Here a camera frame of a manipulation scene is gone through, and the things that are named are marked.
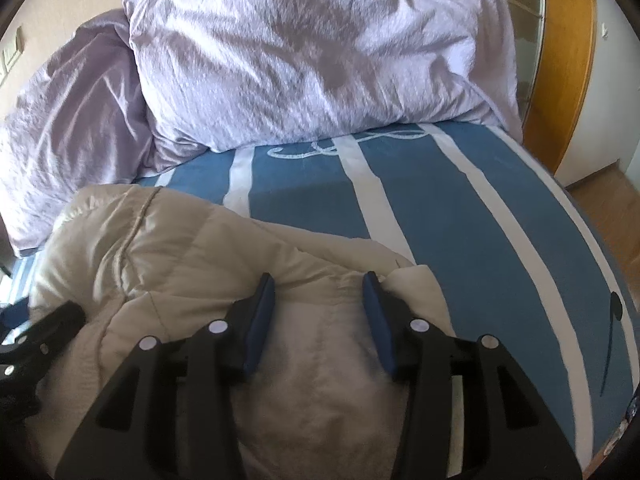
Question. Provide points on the white quilted duvet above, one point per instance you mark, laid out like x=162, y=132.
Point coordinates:
x=175, y=260

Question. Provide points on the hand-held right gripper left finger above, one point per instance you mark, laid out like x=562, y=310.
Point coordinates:
x=260, y=320

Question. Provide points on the blue white striped bed sheet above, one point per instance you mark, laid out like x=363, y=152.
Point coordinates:
x=450, y=220

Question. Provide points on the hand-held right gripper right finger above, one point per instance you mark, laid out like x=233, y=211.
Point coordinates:
x=377, y=320

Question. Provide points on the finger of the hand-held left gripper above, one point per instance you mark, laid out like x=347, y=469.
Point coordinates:
x=57, y=325

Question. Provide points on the wooden headboard frame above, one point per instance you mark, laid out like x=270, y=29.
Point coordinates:
x=565, y=60

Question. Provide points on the lilac pillow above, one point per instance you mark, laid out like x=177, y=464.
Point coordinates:
x=75, y=130
x=300, y=50

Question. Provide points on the glass door panel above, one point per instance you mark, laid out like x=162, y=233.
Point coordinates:
x=525, y=20

